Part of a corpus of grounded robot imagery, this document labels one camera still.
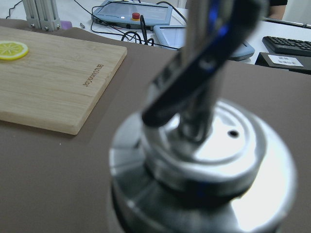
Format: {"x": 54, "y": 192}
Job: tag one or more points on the teach pendant with red button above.
{"x": 127, "y": 14}

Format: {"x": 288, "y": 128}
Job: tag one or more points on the black keyboard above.
{"x": 287, "y": 46}

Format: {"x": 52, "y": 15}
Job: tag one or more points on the black box with label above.
{"x": 300, "y": 64}

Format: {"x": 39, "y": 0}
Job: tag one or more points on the purple cloth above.
{"x": 65, "y": 25}

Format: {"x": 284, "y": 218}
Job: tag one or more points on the bamboo cutting board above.
{"x": 58, "y": 83}

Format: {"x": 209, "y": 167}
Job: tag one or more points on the lemon slice beside knife tip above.
{"x": 12, "y": 50}

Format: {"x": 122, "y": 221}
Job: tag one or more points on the aluminium camera post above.
{"x": 42, "y": 14}

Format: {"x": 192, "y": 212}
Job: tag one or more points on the glass sauce bottle steel spout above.
{"x": 190, "y": 162}

